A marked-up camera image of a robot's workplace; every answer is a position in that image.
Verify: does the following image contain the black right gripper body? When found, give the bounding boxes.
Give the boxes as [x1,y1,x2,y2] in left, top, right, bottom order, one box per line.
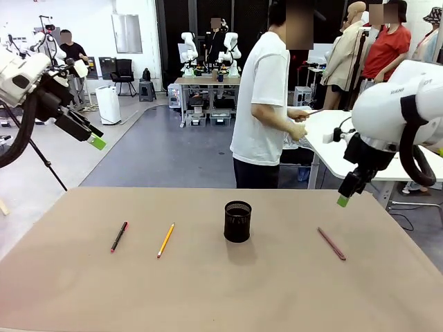
[343,132,398,183]

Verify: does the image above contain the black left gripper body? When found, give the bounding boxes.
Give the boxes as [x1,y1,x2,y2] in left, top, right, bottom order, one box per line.
[34,85,93,143]

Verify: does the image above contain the maroon pen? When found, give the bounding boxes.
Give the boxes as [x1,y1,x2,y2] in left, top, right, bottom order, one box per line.
[317,226,347,261]

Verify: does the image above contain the black pen with pink ends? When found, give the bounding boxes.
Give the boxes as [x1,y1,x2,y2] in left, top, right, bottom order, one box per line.
[110,221,129,254]

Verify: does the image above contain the black mesh pen holder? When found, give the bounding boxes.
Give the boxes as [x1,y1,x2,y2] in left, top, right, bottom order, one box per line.
[224,201,253,243]

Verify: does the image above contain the person right hand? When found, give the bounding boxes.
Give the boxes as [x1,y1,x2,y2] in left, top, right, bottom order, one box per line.
[288,121,309,141]

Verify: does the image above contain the white air purifier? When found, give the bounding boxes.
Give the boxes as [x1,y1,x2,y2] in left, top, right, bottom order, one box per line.
[95,86,122,126]

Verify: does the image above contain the white standing desk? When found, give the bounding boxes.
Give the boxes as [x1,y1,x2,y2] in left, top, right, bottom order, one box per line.
[303,109,443,210]

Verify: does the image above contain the black tripod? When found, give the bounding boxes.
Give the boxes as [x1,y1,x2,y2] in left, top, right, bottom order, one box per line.
[0,102,69,192]

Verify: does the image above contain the black office chair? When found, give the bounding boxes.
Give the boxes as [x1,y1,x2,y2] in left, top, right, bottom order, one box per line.
[110,59,136,97]

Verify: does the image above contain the grey plastic stool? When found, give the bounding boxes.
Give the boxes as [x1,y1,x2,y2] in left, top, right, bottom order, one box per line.
[138,80,158,103]

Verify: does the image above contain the person in black T-shirt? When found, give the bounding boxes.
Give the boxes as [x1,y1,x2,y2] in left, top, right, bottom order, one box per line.
[59,29,89,109]

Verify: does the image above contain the clear plastic bag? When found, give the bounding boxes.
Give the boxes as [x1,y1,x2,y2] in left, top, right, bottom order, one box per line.
[282,133,315,150]

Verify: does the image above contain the white computer case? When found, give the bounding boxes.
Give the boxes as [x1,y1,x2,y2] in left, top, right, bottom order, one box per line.
[293,86,314,107]

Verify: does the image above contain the computer case with lights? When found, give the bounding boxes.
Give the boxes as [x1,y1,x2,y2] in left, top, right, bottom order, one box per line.
[168,84,183,109]

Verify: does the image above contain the mannequin in beige coat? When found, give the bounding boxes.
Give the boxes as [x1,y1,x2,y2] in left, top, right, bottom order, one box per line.
[320,1,368,112]

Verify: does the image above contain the person in red shirt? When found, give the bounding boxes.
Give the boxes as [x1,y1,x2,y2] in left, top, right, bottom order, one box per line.
[361,0,413,84]

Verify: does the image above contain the background work table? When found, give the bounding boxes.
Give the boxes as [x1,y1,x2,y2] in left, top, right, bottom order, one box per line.
[173,75,242,129]

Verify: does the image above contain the person in white T-shirt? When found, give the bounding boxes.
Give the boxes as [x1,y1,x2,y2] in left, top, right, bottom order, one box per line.
[230,0,315,190]

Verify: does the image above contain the mannequin with bucket hat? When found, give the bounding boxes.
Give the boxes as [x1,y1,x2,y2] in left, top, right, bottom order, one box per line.
[411,7,443,65]

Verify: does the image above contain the person in black clothes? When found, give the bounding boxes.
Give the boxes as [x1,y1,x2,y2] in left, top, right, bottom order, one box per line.
[204,17,230,72]

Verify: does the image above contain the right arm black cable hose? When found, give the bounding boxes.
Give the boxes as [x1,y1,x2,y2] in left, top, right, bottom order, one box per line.
[397,93,438,188]

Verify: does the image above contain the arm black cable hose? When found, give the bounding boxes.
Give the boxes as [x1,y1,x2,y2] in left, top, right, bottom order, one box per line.
[0,89,42,169]
[397,93,438,188]

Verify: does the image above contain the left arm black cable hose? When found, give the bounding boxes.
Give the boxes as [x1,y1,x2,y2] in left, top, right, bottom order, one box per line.
[0,89,42,169]

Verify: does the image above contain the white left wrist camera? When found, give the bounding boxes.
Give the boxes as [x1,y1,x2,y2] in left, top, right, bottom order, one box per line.
[73,59,89,78]

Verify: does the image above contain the black floor cable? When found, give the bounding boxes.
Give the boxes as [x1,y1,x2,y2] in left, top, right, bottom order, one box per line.
[390,210,416,232]

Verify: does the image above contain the silver wall cabinet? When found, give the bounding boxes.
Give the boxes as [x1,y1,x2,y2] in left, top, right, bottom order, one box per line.
[111,13,143,55]

